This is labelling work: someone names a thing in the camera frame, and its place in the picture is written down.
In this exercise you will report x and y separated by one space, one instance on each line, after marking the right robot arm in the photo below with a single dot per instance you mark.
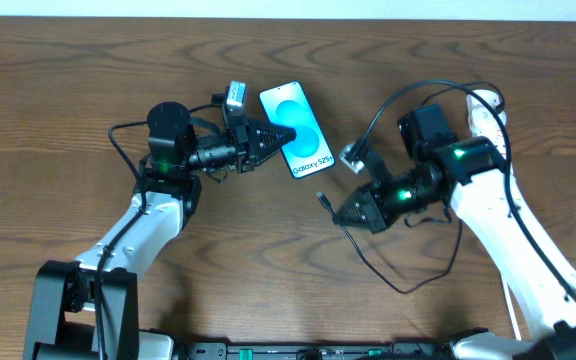
475 178

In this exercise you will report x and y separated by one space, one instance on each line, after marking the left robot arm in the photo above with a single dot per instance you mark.
88 308

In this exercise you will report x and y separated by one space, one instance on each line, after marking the blue Galaxy smartphone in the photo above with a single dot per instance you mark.
287 105

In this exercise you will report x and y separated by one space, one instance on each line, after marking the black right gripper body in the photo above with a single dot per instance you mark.
378 204

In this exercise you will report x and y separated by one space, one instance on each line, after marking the white USB charger plug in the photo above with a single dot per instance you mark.
490 97

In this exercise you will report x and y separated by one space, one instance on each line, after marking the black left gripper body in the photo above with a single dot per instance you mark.
243 146

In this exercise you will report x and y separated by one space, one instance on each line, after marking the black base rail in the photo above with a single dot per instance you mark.
308 351

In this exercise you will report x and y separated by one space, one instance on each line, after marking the white power strip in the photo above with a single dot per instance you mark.
482 123

